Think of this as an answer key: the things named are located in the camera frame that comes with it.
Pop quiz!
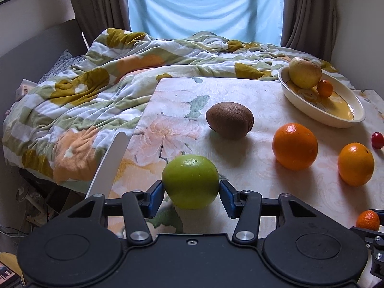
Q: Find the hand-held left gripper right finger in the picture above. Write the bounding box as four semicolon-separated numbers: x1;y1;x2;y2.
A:
220;179;326;246

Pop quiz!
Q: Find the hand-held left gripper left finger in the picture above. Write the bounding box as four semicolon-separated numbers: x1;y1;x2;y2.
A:
60;180;165;246

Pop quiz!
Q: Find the small mandarin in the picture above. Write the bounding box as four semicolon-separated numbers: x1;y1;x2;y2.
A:
356;210;380;231
317;79;334;98

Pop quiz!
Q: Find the green apple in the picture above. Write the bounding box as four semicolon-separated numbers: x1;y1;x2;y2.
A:
162;154;220;210

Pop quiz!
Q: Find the large orange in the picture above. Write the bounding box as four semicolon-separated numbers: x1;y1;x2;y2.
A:
337;142;375;187
272;123;318;171

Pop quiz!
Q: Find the red cherry tomato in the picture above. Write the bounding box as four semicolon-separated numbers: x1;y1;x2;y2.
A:
371;132;384;150

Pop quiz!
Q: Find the brown kiwi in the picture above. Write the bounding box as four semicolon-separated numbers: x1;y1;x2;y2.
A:
206;102;254;140

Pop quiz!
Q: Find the cream oval bowl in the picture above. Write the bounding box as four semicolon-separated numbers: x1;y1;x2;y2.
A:
277;65;367;128

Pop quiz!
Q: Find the floral tablecloth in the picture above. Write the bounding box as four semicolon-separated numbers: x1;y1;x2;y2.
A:
106;77;384;246

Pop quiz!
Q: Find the floral striped blanket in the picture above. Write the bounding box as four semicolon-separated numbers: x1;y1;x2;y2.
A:
2;28;351;186

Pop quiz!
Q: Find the white floor fan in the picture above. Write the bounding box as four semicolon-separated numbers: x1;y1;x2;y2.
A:
15;186;48;216

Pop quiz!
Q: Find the yellow wrinkled apple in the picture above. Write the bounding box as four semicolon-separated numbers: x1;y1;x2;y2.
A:
288;57;322;90

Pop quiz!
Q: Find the grey patterned pillow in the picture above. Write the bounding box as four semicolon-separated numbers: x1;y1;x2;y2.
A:
37;49;74;83

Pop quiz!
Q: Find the grey headboard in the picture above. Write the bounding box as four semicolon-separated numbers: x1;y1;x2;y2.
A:
0;19;87;102

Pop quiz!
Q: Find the light blue window cloth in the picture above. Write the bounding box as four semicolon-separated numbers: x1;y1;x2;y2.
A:
125;0;285;46

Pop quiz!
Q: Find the brown curtain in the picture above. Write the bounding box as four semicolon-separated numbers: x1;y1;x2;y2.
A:
280;0;338;62
64;0;131;47

